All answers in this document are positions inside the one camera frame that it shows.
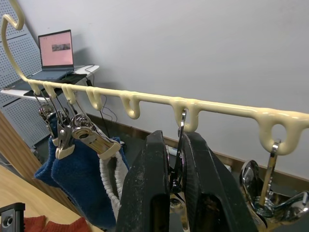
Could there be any grey perforated panel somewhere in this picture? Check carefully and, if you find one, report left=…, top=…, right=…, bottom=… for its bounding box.
left=0, top=14, right=57, bottom=148

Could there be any black camera device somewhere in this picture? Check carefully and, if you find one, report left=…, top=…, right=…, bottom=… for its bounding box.
left=0, top=203, right=26, bottom=232

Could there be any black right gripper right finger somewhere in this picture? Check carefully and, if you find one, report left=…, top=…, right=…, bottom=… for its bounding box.
left=181, top=131, right=259, bottom=232

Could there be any white desk top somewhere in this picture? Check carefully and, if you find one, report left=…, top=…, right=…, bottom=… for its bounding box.
left=0, top=64, right=100, bottom=101

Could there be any wooden side panel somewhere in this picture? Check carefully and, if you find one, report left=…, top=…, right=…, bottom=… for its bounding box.
left=0, top=110, right=82, bottom=216

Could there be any blue sock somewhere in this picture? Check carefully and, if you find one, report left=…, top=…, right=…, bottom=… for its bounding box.
left=51, top=136, right=130, bottom=231
left=33, top=117, right=59, bottom=187

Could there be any cream coated clip hanger bar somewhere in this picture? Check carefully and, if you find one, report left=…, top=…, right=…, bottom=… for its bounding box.
left=0, top=0, right=309, bottom=156

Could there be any chrome clip with cream tips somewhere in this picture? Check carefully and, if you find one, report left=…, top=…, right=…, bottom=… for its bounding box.
left=66, top=98, right=122, bottom=160
left=48, top=94, right=74, bottom=160
left=168, top=108, right=192, bottom=232
left=33, top=91, right=56, bottom=132
left=239, top=138, right=309, bottom=232

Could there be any red sock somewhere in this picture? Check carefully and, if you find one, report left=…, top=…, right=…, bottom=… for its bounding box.
left=23, top=215, right=47, bottom=232
left=45, top=216, right=91, bottom=232

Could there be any grey laptop with pink screen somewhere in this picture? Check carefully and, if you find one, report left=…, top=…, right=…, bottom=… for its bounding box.
left=29, top=29, right=75, bottom=82

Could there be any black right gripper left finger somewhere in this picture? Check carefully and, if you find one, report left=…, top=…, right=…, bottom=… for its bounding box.
left=115, top=130, right=171, bottom=232

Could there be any white ribbed sock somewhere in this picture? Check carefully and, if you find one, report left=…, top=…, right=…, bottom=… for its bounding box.
left=98, top=154, right=129, bottom=218

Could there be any black desk mat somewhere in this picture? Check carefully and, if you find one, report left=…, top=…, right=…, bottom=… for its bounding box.
left=23, top=73, right=88, bottom=96

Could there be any black cable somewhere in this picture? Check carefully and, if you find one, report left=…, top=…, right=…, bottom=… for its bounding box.
left=84, top=63, right=118, bottom=137

